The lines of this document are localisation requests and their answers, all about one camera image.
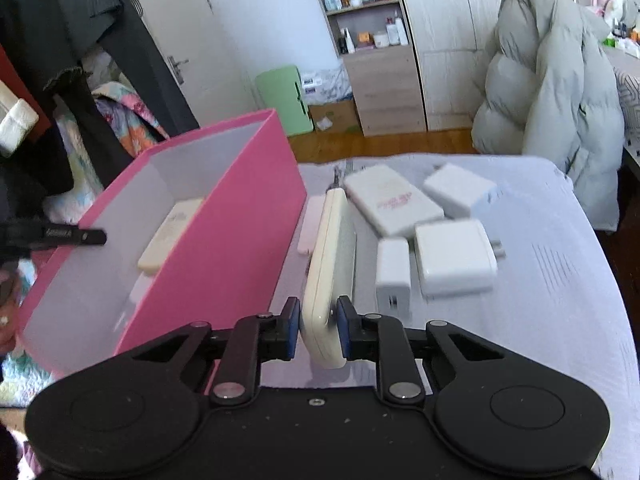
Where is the cream rounded remote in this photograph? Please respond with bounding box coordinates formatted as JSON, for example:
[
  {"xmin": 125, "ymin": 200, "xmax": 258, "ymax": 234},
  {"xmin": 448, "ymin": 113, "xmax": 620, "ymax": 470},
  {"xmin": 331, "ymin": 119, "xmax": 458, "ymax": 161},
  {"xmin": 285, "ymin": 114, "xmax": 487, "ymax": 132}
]
[{"xmin": 300, "ymin": 188, "xmax": 357, "ymax": 370}]

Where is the pink cardboard box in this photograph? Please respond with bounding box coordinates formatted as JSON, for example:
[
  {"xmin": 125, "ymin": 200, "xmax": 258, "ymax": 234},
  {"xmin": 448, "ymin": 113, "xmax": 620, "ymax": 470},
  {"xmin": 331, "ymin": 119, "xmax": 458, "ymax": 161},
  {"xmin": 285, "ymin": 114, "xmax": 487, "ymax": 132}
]
[{"xmin": 18, "ymin": 110, "xmax": 307, "ymax": 377}]

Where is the cream power bank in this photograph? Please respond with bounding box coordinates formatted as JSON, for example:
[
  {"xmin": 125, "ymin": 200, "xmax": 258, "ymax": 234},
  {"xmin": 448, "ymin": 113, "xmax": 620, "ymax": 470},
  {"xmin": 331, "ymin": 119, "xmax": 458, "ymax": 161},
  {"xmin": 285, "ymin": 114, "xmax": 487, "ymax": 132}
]
[{"xmin": 344, "ymin": 165, "xmax": 445, "ymax": 240}]

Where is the cream AC remote control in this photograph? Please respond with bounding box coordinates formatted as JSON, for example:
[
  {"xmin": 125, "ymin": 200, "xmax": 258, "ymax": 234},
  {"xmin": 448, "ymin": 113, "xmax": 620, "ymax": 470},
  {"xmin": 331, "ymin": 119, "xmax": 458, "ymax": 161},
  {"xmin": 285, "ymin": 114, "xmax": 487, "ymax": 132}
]
[{"xmin": 138, "ymin": 197, "xmax": 204, "ymax": 275}]

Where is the white long rectangular device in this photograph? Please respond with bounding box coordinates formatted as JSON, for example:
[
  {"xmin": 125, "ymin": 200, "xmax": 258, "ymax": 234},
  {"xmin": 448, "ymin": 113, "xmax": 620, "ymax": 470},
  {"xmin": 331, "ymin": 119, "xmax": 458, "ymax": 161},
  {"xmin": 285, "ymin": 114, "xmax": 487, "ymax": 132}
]
[{"xmin": 297, "ymin": 195, "xmax": 324, "ymax": 255}]

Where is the small white USB charger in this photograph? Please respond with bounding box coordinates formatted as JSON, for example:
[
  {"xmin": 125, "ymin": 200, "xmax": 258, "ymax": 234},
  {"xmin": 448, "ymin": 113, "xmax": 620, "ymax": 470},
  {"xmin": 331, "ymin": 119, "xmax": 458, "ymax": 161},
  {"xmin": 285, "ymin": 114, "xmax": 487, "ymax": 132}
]
[{"xmin": 375, "ymin": 237, "xmax": 411, "ymax": 318}]

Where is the white square power adapter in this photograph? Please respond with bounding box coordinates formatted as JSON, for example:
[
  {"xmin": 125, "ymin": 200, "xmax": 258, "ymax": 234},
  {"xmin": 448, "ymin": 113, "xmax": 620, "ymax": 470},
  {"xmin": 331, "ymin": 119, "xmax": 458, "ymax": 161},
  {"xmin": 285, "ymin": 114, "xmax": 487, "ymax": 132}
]
[{"xmin": 414, "ymin": 219, "xmax": 498, "ymax": 297}]

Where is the cream fleece-cuff jacket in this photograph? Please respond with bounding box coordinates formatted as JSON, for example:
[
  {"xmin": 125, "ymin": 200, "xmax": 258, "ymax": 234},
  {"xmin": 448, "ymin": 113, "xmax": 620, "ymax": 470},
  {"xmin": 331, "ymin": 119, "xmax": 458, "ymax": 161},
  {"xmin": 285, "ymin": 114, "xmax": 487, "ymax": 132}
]
[{"xmin": 0, "ymin": 81, "xmax": 39, "ymax": 158}]

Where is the floral quilt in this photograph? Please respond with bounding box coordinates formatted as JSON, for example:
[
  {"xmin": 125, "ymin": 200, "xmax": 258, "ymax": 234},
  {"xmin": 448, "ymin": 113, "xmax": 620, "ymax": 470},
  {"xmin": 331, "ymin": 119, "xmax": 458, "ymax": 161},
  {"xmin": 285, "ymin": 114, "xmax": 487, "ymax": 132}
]
[{"xmin": 1, "ymin": 81, "xmax": 168, "ymax": 408}]

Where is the white adapter at back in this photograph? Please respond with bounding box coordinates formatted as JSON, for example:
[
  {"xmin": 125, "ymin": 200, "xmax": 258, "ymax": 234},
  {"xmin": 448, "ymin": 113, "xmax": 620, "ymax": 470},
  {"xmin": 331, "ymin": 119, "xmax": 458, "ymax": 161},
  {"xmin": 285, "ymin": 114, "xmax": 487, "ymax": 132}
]
[{"xmin": 422, "ymin": 164, "xmax": 498, "ymax": 219}]

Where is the white cloth with guitar print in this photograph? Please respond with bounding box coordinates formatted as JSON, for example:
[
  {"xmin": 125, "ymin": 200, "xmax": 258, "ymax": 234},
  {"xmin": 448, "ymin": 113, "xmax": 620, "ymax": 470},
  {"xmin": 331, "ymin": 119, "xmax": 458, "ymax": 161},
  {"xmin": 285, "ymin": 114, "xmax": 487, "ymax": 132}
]
[{"xmin": 259, "ymin": 152, "xmax": 640, "ymax": 480}]

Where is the cardboard box on floor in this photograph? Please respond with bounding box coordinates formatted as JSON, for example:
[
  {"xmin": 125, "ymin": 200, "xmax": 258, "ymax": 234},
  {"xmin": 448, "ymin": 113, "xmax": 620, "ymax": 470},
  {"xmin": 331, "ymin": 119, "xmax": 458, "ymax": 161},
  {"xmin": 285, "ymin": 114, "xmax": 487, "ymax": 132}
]
[{"xmin": 309, "ymin": 99, "xmax": 362, "ymax": 133}]

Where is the black hanging coat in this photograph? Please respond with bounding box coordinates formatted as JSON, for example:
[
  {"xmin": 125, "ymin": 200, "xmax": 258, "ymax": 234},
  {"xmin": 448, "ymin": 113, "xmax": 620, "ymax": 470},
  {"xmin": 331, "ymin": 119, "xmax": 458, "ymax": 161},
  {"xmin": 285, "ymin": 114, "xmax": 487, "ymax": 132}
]
[{"xmin": 0, "ymin": 0, "xmax": 202, "ymax": 196}]

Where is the white door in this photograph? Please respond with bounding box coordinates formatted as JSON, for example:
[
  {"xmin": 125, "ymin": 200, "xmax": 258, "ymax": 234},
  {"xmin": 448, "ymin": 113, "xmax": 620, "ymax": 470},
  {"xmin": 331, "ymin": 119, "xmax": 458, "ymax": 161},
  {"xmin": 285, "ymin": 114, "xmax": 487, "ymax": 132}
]
[{"xmin": 139, "ymin": 0, "xmax": 257, "ymax": 126}]

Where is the grey puffer jacket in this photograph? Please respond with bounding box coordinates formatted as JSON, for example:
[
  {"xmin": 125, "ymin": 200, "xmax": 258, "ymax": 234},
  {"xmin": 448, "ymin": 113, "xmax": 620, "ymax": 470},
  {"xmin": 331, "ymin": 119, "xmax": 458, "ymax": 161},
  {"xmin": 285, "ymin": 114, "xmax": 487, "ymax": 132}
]
[{"xmin": 472, "ymin": 0, "xmax": 625, "ymax": 231}]

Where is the light wood wardrobe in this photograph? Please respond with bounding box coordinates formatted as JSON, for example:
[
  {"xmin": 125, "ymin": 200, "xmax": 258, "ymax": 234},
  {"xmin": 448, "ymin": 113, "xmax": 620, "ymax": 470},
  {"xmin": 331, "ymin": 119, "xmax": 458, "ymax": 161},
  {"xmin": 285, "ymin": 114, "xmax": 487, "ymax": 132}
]
[{"xmin": 404, "ymin": 0, "xmax": 501, "ymax": 130}]

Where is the wooden shelf cabinet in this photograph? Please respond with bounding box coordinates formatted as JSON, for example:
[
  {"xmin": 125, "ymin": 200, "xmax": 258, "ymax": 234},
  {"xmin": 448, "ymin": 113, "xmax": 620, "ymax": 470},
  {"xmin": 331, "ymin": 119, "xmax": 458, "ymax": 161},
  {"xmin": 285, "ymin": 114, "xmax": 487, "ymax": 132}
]
[{"xmin": 319, "ymin": 0, "xmax": 427, "ymax": 136}]

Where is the patterned tablecloth desk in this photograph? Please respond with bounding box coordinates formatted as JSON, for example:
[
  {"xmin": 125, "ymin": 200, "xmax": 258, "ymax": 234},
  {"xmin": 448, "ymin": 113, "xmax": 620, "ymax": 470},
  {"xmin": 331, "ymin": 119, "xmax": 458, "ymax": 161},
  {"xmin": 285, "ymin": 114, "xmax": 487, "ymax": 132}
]
[{"xmin": 603, "ymin": 46, "xmax": 640, "ymax": 165}]

